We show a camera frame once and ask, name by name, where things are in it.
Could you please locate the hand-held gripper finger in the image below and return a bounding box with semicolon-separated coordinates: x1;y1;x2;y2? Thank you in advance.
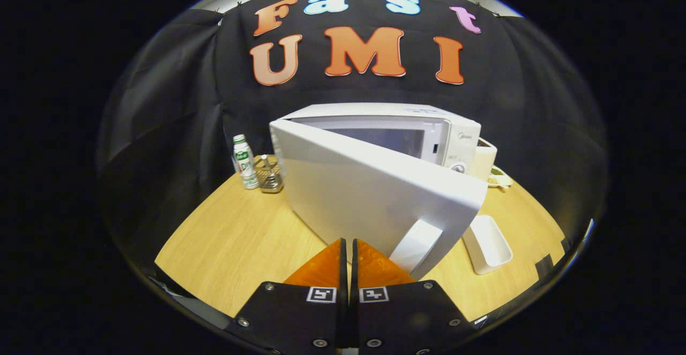
225;238;349;353
351;238;475;353

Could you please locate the white microwave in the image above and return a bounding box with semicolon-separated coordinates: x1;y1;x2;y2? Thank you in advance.
269;103;488;280

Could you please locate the white rectangular dish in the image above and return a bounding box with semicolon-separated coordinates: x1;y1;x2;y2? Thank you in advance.
462;215;513;275

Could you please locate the white bottle green label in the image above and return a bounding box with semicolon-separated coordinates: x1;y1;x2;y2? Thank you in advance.
233;134;259;190

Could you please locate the cream box appliance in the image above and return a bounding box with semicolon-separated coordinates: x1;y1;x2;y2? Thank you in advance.
469;137;498;181

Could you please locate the metal wire caddy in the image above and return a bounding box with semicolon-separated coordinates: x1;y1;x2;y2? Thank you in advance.
253;154;284;194

